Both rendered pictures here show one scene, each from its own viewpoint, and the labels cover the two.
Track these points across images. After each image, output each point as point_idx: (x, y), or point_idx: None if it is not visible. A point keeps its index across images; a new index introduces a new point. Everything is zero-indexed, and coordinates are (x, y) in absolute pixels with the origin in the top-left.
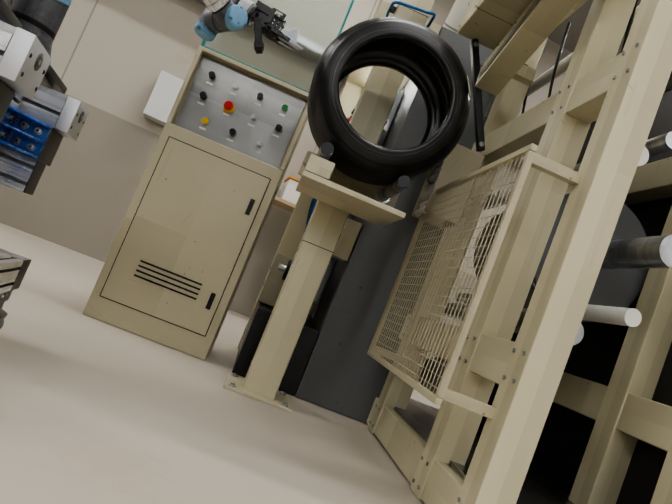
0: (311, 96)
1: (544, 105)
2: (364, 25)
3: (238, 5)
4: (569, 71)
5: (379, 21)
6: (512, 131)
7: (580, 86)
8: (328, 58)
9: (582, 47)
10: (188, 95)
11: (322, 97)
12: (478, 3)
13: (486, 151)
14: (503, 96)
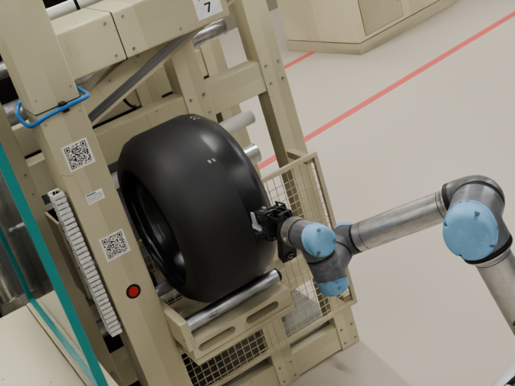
0: (268, 250)
1: (163, 113)
2: (244, 153)
3: (351, 223)
4: (186, 80)
5: (234, 140)
6: (111, 148)
7: (218, 91)
8: (269, 206)
9: (188, 58)
10: None
11: (277, 240)
12: (122, 53)
13: (55, 184)
14: (7, 118)
